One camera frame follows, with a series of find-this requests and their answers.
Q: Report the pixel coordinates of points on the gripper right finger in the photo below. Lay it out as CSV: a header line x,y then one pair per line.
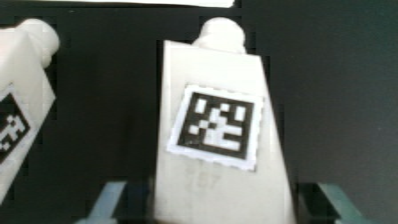
x,y
335,207

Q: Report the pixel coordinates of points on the white stool leg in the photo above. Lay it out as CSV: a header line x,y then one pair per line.
x,y
29,45
221,184

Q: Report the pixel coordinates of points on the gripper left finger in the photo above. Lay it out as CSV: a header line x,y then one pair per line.
x,y
104,208

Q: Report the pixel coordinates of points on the white marker base plate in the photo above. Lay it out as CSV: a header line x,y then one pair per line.
x,y
201,3

